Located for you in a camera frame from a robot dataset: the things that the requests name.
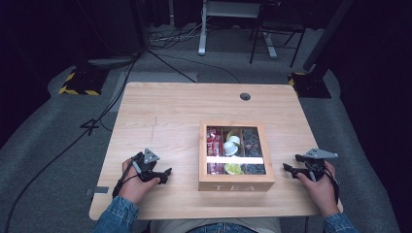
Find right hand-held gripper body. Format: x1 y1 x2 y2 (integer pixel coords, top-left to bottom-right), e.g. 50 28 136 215
302 148 339 183

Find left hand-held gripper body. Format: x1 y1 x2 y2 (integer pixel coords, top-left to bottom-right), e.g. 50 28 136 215
130 148 161 183

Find glass box lid wooden frame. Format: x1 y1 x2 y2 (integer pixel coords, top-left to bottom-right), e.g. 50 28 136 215
198 120 277 184

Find wooden tea box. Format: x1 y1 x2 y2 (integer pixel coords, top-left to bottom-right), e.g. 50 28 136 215
197 120 277 192

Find person's left hand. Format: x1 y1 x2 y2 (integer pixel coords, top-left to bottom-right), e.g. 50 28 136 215
118 157 161 206

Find person's right hand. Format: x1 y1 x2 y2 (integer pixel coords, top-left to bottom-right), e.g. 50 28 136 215
295 160 342 218

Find pile of dark tea bags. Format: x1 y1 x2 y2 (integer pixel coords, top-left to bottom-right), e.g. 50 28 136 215
241 128 267 176

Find row of red packets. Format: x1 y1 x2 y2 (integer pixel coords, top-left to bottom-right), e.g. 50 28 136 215
206 126 226 176

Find small grey plate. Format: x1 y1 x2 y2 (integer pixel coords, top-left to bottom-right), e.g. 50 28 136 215
85 185 111 197

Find person's torso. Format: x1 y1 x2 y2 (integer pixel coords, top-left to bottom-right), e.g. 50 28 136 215
149 216 283 233

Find black stand base yellow stripes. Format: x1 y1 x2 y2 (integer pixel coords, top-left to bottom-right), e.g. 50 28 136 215
57 65 110 97
287 71 332 99

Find slanted dark stand pole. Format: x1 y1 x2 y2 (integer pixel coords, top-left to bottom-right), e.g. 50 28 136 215
302 0 355 73

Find black chair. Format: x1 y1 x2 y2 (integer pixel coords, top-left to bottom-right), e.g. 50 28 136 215
248 0 307 69

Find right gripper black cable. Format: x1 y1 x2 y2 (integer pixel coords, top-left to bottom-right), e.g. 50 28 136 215
319 163 341 205

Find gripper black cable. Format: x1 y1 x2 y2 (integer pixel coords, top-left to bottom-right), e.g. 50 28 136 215
319 163 341 205
111 156 141 199

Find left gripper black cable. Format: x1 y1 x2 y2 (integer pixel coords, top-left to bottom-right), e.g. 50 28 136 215
111 156 141 199

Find long black floor cable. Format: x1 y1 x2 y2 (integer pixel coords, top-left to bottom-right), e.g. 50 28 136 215
3 52 141 233

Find bundle of floor cables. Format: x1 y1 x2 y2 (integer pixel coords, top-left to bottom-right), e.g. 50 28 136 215
148 17 208 50

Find white desk frame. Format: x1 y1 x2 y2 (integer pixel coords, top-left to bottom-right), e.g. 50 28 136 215
197 0 279 60

